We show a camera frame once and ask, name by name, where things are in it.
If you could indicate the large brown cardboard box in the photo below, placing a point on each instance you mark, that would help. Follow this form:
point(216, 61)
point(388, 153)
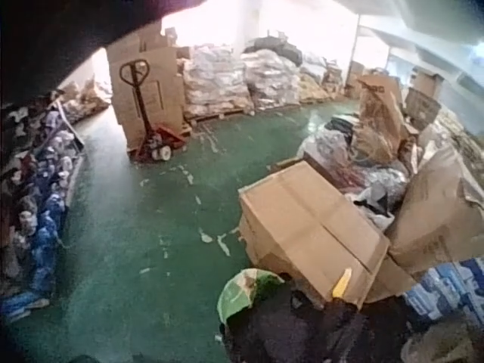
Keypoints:
point(302, 219)

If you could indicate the wooden pallet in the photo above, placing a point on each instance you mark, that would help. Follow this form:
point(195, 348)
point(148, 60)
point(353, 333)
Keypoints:
point(215, 115)

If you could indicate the red pallet jack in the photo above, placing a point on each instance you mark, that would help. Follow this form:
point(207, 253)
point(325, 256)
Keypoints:
point(160, 141)

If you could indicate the heap of bagged garments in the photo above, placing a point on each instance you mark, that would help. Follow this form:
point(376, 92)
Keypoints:
point(340, 159)

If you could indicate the pallet stack of white sacks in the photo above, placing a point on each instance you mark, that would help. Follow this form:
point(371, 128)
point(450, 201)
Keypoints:
point(215, 79)

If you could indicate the heap of white and black sacks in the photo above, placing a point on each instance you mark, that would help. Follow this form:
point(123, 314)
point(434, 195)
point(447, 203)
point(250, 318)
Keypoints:
point(272, 75)

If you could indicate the heap of tan sacks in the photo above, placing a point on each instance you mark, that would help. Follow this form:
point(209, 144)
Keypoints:
point(317, 83)

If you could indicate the tall stack of cardboard cartons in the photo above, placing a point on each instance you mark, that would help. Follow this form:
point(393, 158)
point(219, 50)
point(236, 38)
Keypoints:
point(159, 87)

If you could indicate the yellow utility knife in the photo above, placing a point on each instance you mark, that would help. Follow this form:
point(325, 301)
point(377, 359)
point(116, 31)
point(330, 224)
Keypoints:
point(341, 284)

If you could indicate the crumpled tall cardboard carton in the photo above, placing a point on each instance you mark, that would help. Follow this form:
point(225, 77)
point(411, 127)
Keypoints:
point(380, 113)

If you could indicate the heap of dark clothing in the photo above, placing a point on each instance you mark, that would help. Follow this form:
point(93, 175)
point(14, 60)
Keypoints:
point(302, 332)

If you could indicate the heap of beige sacks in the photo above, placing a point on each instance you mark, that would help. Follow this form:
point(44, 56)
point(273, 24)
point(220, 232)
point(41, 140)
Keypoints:
point(89, 98)

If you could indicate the flat cardboard sheet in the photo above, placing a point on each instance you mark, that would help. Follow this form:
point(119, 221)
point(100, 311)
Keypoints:
point(391, 281)

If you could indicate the torn brown cardboard carton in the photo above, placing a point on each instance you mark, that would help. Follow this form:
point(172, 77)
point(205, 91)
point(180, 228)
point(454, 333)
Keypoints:
point(435, 211)

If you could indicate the rack of folded clothes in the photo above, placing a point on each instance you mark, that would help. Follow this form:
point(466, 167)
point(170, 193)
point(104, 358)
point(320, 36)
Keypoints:
point(41, 196)

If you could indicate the stacked cartons with dark print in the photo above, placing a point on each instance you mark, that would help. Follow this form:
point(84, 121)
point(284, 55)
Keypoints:
point(425, 98)

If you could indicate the stack of blue packets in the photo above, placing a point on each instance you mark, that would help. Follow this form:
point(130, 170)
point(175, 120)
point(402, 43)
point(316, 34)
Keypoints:
point(446, 287)

